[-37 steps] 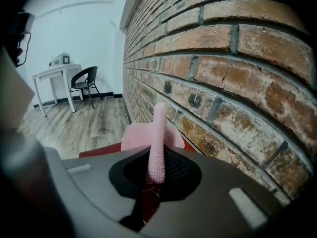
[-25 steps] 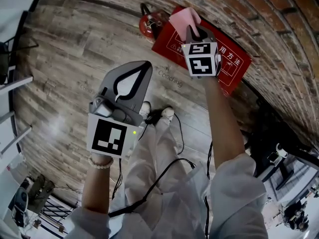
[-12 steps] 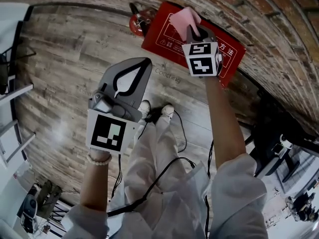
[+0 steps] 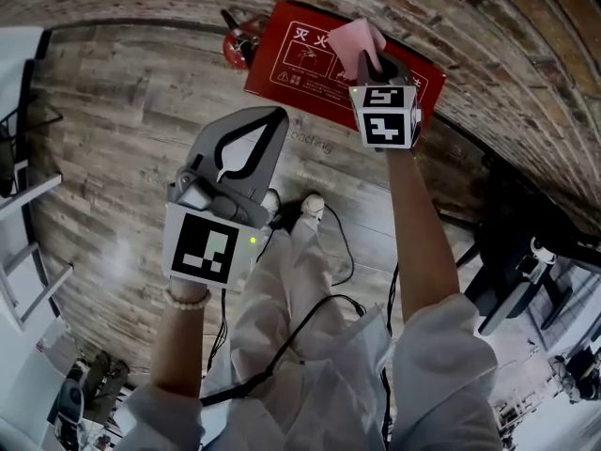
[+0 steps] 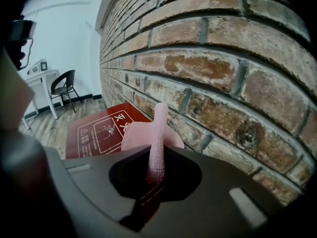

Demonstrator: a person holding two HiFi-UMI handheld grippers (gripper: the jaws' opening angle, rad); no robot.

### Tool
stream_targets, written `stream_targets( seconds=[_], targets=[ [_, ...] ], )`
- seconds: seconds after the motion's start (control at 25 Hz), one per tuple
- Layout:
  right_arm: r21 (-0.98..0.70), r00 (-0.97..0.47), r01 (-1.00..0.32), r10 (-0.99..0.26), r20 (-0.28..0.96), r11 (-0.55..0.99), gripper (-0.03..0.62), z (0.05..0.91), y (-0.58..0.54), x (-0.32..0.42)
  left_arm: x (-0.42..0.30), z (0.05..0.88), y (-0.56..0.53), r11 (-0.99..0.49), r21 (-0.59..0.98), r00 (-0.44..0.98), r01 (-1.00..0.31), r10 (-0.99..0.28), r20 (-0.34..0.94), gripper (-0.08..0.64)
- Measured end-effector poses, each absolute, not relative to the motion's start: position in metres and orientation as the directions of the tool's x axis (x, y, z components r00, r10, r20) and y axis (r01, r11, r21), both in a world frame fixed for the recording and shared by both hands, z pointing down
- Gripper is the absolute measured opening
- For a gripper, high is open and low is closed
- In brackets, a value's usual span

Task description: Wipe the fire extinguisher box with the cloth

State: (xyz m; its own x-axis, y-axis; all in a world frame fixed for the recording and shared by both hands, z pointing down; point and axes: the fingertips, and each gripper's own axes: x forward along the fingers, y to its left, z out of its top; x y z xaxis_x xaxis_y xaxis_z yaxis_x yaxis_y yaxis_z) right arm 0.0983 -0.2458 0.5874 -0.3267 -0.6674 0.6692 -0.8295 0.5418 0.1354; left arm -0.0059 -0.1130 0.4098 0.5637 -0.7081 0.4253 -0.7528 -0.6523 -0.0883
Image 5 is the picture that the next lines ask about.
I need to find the black metal chair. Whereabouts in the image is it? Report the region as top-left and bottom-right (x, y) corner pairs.
(50, 69), (83, 113)

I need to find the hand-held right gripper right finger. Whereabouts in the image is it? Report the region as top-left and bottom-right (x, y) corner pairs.
(143, 144), (285, 238)

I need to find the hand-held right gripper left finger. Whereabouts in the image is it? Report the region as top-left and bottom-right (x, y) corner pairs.
(44, 144), (151, 238)

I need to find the red fire extinguisher box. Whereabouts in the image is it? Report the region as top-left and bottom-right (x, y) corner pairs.
(64, 102), (164, 224)

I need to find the white table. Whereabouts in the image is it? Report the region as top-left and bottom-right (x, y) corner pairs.
(21, 69), (60, 130)

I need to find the pink cloth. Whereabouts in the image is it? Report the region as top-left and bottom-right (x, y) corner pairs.
(120, 102), (184, 184)

